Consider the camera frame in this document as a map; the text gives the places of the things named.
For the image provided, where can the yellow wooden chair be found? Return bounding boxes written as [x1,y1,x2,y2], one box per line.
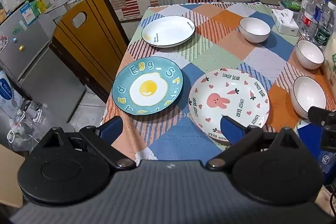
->
[49,0,129,104]

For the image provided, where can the green plastic basket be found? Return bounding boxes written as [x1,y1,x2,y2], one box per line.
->
[279,0,302,11]

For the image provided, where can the red label water bottle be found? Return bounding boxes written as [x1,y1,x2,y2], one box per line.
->
[299,0,322,40]

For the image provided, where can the white ribbed bowl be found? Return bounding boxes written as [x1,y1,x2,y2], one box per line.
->
[296,39,325,70]
[238,17,271,43]
[290,76,327,119]

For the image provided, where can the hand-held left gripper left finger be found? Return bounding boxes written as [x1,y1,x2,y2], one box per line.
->
[43,116,137,169]

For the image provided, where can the white pink bunny plate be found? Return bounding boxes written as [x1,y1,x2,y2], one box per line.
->
[188,68,270,145]

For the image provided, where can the teal fried egg plate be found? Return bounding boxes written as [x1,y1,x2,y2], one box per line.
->
[112,56,184,116]

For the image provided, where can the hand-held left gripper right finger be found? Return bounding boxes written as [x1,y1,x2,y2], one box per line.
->
[205,114,302,170]

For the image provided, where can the clear plastic bag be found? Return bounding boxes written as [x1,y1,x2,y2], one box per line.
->
[7,106,49,151]

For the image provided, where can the blue white carton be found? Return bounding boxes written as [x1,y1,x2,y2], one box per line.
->
[20,2,41,28]

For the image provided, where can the silver refrigerator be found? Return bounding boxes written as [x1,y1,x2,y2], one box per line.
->
[0,0,87,125]

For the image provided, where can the white drink bottle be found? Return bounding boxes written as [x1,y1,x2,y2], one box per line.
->
[323,39,336,98]

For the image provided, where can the white sun print plate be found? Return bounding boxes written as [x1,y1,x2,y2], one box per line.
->
[141,15,196,48]

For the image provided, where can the blue box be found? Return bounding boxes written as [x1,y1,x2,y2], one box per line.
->
[297,119,336,185]

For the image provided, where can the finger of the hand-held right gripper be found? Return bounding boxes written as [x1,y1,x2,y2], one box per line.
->
[308,106,336,126]

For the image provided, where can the white tissue pack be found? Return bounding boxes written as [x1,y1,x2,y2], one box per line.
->
[270,8,300,37]

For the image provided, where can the green label water bottle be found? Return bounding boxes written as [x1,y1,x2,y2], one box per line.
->
[312,0,336,49]

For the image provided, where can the cardboard box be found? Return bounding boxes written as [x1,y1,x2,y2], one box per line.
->
[0,144,26,208]

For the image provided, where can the blue white bag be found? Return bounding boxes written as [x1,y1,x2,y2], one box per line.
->
[0,70,25,119]

